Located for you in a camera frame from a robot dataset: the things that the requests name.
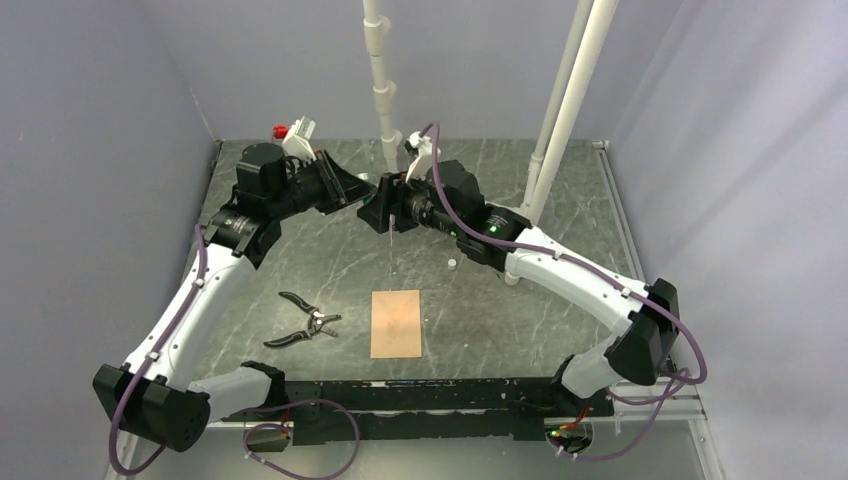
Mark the tan envelope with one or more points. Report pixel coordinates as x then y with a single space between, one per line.
396 330

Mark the white PVC pipe frame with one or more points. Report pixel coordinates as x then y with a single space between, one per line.
564 98

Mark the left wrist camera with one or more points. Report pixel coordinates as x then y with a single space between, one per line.
295 138

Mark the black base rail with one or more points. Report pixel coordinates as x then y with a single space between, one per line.
520 408

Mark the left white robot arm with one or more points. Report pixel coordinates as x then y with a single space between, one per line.
153 395

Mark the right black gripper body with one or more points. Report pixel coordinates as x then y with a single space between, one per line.
413 206

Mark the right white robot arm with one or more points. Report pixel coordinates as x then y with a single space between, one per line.
637 315

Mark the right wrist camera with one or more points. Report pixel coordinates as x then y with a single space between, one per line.
422 149

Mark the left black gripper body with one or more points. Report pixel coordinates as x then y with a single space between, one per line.
311 187

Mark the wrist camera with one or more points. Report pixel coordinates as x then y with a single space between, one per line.
422 149
295 138

